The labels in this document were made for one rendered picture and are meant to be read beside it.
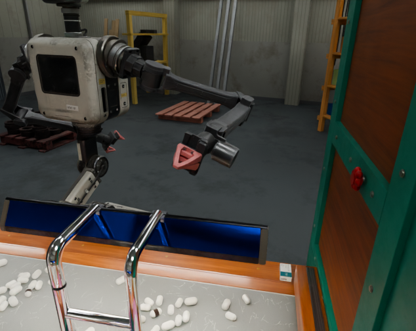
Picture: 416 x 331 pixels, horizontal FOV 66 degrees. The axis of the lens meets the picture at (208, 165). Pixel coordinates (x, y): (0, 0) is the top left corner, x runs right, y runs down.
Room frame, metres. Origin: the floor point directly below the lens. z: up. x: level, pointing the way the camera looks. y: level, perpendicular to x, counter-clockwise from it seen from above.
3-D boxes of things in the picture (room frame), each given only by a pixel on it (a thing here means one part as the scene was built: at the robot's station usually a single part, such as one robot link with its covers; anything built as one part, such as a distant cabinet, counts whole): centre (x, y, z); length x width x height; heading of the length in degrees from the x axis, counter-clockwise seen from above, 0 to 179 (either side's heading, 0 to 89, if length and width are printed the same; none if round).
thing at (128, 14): (7.83, 1.84, 0.92); 1.45 x 1.28 x 1.85; 158
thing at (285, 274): (0.82, -0.25, 0.77); 0.06 x 0.04 x 0.02; 170
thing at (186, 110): (6.11, 0.35, 0.06); 1.29 x 0.89 x 0.12; 158
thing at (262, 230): (0.63, 0.18, 1.08); 0.62 x 0.08 x 0.07; 80
